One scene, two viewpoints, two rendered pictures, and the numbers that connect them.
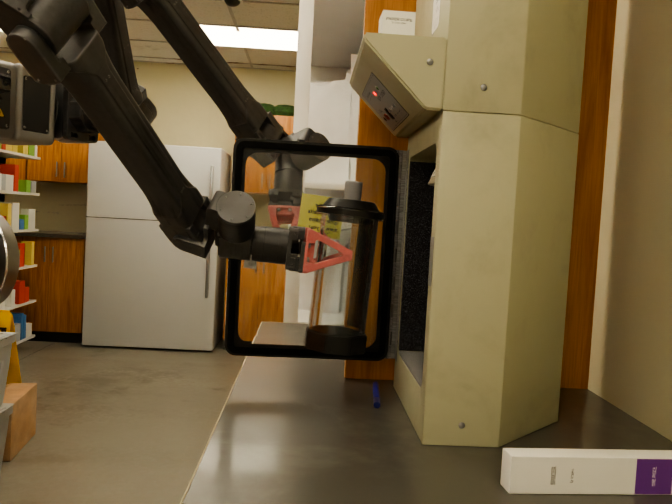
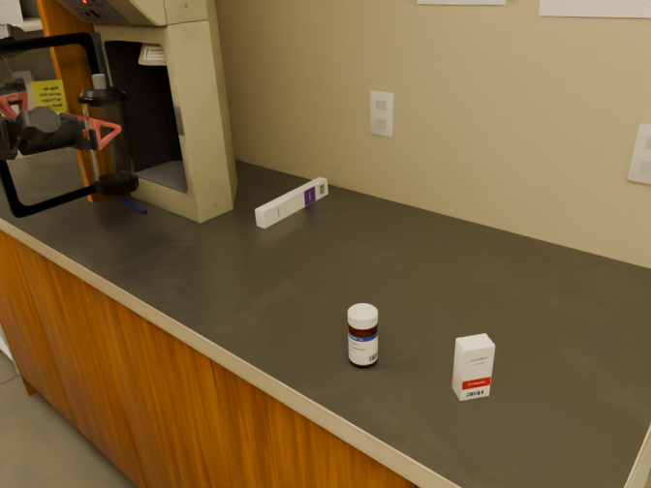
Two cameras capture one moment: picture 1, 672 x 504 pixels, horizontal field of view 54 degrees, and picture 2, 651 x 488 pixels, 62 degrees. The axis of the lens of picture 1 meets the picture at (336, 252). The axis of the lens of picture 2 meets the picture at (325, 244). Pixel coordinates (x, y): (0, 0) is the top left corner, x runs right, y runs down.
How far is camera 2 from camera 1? 0.63 m
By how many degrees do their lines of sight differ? 50
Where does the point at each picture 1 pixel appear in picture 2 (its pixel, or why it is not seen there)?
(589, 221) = not seen: hidden behind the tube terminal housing
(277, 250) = (69, 138)
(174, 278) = not seen: outside the picture
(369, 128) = (53, 15)
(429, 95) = (158, 15)
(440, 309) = (193, 148)
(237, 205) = (46, 117)
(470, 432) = (219, 207)
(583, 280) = not seen: hidden behind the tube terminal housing
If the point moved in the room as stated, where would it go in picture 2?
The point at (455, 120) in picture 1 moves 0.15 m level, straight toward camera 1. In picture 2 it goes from (175, 30) to (206, 34)
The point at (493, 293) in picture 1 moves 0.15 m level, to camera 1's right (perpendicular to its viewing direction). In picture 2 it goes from (215, 130) to (261, 117)
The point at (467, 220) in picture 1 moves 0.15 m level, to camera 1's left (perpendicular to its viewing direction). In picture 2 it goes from (195, 92) to (137, 105)
